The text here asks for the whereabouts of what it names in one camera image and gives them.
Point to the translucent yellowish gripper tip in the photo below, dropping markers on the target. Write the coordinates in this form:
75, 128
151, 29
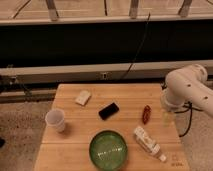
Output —
168, 118

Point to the green glass bowl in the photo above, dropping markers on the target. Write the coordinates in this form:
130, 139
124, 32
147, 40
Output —
108, 151

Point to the black smartphone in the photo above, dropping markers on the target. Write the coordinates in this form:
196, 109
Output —
108, 111

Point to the white sponge block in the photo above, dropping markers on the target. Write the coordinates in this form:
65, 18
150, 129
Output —
83, 97

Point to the white plastic bottle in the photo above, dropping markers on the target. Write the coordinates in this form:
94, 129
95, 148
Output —
148, 144

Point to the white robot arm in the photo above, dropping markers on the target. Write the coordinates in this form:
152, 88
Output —
186, 84

